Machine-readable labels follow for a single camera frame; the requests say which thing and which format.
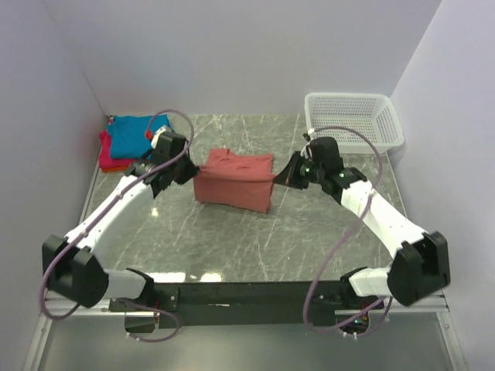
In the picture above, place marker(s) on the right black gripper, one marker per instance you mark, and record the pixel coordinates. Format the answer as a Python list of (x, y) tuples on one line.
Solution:
[(289, 175)]

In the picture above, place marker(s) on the folded magenta t shirt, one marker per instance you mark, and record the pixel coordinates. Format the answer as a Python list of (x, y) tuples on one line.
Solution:
[(105, 156)]

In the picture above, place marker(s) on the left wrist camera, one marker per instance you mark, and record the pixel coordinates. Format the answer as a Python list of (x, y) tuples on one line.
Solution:
[(165, 144)]

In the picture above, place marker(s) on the salmon pink t shirt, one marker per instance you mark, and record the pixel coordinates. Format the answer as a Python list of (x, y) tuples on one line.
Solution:
[(242, 181)]

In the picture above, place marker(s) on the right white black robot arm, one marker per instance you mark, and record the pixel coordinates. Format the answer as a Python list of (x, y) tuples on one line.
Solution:
[(420, 260)]

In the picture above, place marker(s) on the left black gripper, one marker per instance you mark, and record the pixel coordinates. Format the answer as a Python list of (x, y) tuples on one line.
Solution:
[(190, 171)]

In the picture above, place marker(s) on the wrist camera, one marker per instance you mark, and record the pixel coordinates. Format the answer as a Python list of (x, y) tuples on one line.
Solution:
[(324, 153), (165, 144)]

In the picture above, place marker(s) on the folded orange t shirt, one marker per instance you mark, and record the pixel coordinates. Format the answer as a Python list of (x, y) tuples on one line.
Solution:
[(114, 169)]

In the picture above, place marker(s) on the white plastic basket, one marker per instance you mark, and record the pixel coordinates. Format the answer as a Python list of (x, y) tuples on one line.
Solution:
[(354, 121)]

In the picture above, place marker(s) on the black base beam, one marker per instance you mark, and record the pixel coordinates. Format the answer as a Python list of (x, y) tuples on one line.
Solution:
[(255, 303)]

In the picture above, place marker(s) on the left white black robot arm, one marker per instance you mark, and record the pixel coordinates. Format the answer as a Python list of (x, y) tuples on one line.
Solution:
[(72, 264)]

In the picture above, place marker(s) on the aluminium rail frame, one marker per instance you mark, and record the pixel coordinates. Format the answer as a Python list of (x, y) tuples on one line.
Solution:
[(435, 301)]

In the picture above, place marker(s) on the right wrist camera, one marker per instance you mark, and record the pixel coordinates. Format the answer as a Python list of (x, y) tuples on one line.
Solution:
[(324, 153)]

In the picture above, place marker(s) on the folded blue t shirt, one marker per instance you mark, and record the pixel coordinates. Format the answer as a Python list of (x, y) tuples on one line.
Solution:
[(128, 138)]

